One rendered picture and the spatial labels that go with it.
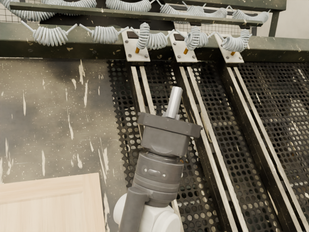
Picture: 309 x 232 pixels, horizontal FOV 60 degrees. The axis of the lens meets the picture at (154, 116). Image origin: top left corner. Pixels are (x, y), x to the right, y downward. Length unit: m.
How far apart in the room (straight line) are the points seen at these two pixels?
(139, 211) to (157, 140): 0.13
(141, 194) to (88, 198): 0.48
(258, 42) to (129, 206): 1.26
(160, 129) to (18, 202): 0.59
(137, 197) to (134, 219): 0.04
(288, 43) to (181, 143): 1.30
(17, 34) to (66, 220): 0.73
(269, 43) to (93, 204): 1.21
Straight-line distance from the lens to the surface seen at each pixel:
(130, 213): 0.49
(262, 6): 2.06
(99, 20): 1.63
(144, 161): 0.49
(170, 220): 0.50
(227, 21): 1.29
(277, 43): 1.66
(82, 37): 1.21
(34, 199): 0.95
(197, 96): 1.17
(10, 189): 0.97
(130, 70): 1.17
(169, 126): 0.49
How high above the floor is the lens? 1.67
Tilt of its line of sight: 9 degrees down
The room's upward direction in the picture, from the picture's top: straight up
